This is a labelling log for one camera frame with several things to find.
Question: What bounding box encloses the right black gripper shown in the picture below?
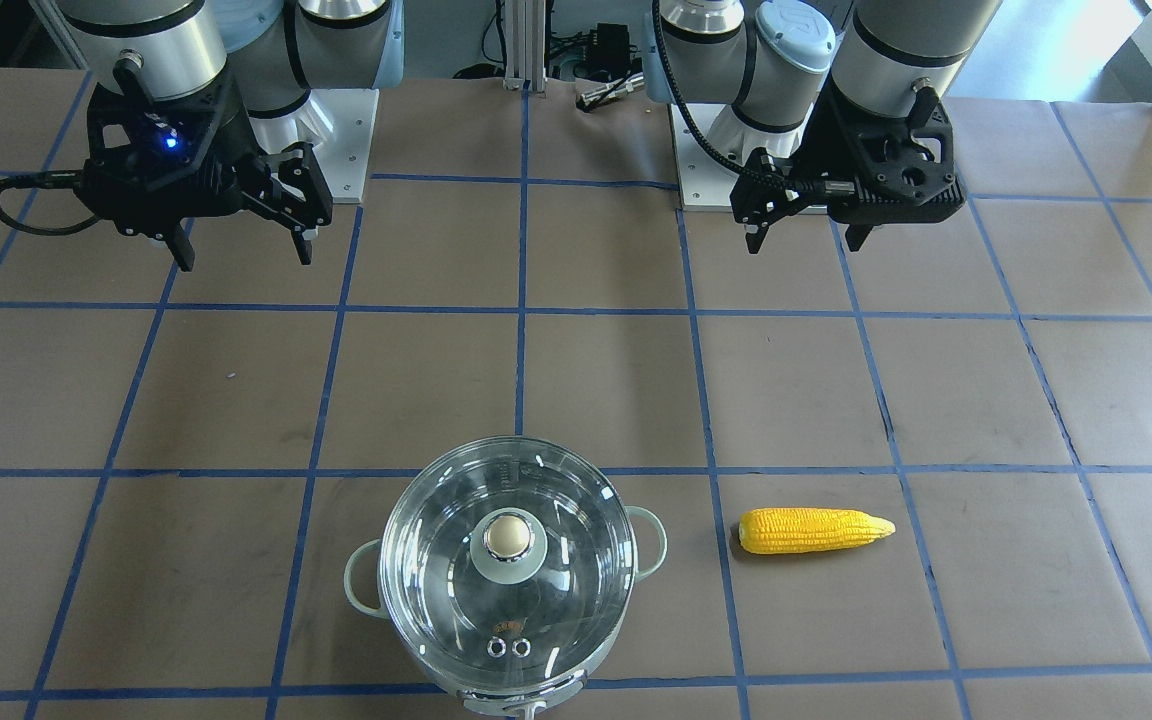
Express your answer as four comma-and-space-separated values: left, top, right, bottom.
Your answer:
74, 70, 333, 272

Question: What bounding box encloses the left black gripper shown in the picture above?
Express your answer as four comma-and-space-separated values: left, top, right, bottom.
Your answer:
730, 78, 967, 255

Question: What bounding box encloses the yellow corn cob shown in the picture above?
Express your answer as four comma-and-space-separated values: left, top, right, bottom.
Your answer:
736, 507, 896, 555

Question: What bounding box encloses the glass pot lid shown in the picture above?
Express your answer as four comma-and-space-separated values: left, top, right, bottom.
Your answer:
378, 435, 635, 694

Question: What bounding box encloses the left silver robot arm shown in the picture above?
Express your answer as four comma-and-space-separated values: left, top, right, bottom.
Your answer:
644, 1, 1000, 253

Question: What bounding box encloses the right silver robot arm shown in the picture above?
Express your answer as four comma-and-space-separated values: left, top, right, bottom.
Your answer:
58, 1, 404, 272

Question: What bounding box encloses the pale green pot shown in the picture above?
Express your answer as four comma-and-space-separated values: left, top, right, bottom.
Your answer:
342, 435, 669, 720

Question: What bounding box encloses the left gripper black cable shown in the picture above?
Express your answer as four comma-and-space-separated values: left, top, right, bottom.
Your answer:
653, 0, 799, 191

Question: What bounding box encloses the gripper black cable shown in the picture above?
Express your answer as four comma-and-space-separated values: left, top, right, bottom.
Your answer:
0, 172, 103, 238
653, 0, 799, 191

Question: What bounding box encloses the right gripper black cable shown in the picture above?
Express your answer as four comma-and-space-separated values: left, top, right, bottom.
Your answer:
0, 172, 103, 238

